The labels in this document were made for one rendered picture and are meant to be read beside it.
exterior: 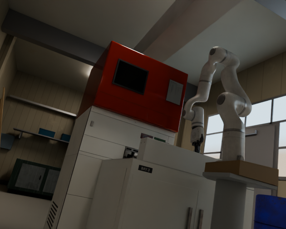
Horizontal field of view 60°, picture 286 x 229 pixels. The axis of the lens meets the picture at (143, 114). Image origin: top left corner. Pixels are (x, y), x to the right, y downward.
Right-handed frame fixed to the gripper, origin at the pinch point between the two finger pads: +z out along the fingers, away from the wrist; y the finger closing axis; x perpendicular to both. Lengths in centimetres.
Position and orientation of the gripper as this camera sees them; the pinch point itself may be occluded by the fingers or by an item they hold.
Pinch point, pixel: (197, 149)
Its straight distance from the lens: 174.3
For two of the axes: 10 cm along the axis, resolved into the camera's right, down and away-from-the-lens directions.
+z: -1.1, 8.8, -4.7
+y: 4.6, -3.7, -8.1
